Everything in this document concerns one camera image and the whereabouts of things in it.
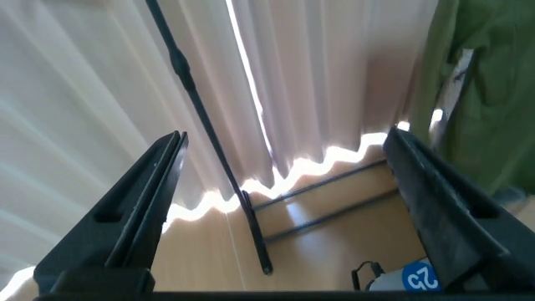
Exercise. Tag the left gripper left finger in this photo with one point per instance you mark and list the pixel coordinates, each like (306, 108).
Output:
(125, 226)

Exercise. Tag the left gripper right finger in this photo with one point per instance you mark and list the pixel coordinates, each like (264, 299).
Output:
(451, 217)

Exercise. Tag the green long-sleeved shirt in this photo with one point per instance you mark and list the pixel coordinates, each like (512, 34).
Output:
(501, 104)

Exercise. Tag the black clothes rack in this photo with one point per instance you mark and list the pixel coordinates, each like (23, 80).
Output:
(184, 71)

